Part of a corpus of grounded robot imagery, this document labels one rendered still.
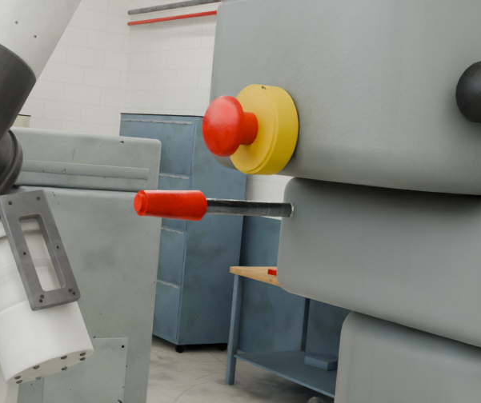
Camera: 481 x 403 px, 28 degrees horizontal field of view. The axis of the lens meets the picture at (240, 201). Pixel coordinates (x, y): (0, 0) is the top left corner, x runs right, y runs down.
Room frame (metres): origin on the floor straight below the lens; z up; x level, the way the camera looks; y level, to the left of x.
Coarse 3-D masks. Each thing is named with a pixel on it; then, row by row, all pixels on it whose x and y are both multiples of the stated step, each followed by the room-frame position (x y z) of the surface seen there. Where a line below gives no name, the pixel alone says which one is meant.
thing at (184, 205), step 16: (144, 192) 0.71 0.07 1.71; (160, 192) 0.71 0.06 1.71; (176, 192) 0.72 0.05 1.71; (192, 192) 0.73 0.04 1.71; (144, 208) 0.71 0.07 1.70; (160, 208) 0.71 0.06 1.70; (176, 208) 0.72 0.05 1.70; (192, 208) 0.72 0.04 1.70; (208, 208) 0.74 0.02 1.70; (224, 208) 0.75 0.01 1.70; (240, 208) 0.75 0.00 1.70; (256, 208) 0.76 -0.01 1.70; (272, 208) 0.77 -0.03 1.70; (288, 208) 0.78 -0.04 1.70
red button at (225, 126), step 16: (224, 96) 0.63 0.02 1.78; (208, 112) 0.63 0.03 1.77; (224, 112) 0.62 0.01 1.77; (240, 112) 0.61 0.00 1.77; (208, 128) 0.63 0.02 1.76; (224, 128) 0.61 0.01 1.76; (240, 128) 0.61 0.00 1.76; (256, 128) 0.63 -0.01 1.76; (208, 144) 0.63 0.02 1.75; (224, 144) 0.62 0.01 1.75; (240, 144) 0.63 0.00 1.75
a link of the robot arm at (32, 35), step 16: (0, 0) 0.91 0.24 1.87; (16, 0) 0.91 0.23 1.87; (32, 0) 0.92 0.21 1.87; (48, 0) 0.93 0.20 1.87; (64, 0) 0.94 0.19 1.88; (80, 0) 0.97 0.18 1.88; (0, 16) 0.90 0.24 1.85; (16, 16) 0.90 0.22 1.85; (32, 16) 0.91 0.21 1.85; (48, 16) 0.92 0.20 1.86; (64, 16) 0.94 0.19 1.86; (0, 32) 0.89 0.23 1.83; (16, 32) 0.90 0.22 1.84; (32, 32) 0.91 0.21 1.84; (48, 32) 0.93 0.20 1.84; (16, 48) 0.90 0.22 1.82; (32, 48) 0.91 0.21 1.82; (48, 48) 0.93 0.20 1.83; (32, 64) 0.91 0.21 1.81
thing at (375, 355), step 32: (352, 320) 0.78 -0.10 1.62; (384, 320) 0.75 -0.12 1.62; (352, 352) 0.76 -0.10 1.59; (384, 352) 0.73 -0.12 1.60; (416, 352) 0.71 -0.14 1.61; (448, 352) 0.68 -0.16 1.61; (480, 352) 0.67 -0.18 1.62; (352, 384) 0.76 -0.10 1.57; (384, 384) 0.73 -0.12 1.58; (416, 384) 0.70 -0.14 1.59; (448, 384) 0.68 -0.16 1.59; (480, 384) 0.67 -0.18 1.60
